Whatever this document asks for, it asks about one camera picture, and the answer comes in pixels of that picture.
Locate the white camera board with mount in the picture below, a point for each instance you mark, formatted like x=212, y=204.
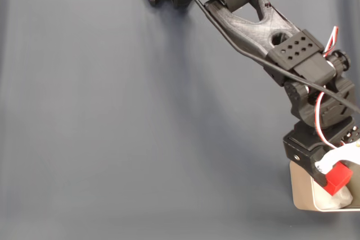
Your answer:
x=337, y=154

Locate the red cube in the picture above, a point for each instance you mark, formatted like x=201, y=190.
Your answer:
x=337, y=178

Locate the beige rounded box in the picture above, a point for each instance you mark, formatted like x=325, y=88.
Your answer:
x=301, y=189

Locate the grey table mat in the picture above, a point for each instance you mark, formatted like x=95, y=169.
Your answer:
x=112, y=124

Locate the white crumpled paper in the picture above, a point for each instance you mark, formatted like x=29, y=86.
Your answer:
x=340, y=200

